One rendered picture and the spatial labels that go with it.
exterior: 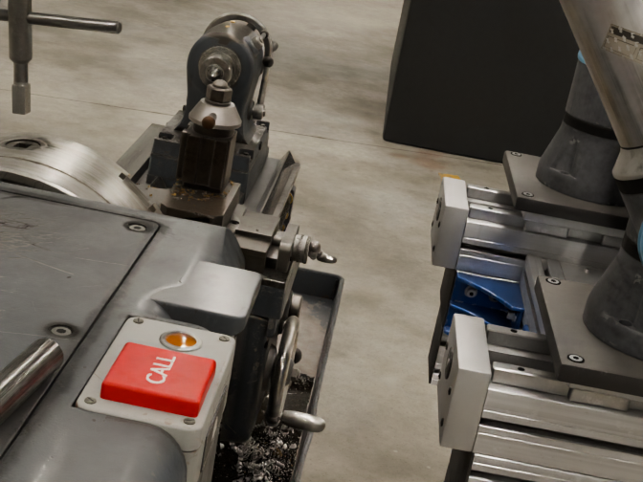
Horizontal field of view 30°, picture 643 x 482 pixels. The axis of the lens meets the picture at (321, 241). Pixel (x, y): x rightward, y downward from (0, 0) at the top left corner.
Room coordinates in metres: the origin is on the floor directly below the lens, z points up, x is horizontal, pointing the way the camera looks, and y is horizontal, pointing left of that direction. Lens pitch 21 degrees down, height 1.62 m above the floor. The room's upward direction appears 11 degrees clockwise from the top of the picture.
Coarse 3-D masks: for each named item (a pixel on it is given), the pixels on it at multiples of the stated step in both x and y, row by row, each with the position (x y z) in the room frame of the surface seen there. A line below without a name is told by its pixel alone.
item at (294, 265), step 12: (264, 276) 1.64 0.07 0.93; (276, 276) 1.65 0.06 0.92; (288, 276) 1.67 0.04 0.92; (264, 288) 1.63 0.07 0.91; (276, 288) 1.63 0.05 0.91; (288, 288) 1.69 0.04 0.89; (264, 300) 1.63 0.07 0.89; (276, 300) 1.63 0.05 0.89; (252, 312) 1.63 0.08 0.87; (264, 312) 1.63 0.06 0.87; (276, 312) 1.63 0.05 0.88
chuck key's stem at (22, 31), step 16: (16, 0) 1.11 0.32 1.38; (16, 16) 1.11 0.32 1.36; (16, 32) 1.11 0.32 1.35; (32, 32) 1.12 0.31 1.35; (16, 48) 1.11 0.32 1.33; (32, 48) 1.12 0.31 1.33; (16, 64) 1.11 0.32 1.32; (16, 80) 1.11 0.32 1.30; (16, 96) 1.11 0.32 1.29; (16, 112) 1.11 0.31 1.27
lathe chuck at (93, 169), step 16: (0, 144) 1.11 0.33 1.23; (48, 144) 1.13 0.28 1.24; (64, 144) 1.14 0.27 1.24; (80, 144) 1.16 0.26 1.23; (32, 160) 1.08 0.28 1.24; (48, 160) 1.09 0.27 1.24; (64, 160) 1.10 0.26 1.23; (80, 160) 1.12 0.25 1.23; (96, 160) 1.14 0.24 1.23; (80, 176) 1.08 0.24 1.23; (96, 176) 1.10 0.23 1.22; (112, 176) 1.13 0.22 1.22; (96, 192) 1.07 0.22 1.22; (112, 192) 1.09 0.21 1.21; (128, 192) 1.12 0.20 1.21; (144, 208) 1.12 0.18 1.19
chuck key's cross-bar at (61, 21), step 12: (0, 12) 1.12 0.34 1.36; (36, 12) 1.12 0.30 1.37; (36, 24) 1.11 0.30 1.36; (48, 24) 1.11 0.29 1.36; (60, 24) 1.11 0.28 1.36; (72, 24) 1.11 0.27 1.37; (84, 24) 1.10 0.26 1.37; (96, 24) 1.10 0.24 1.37; (108, 24) 1.10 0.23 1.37; (120, 24) 1.11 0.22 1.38
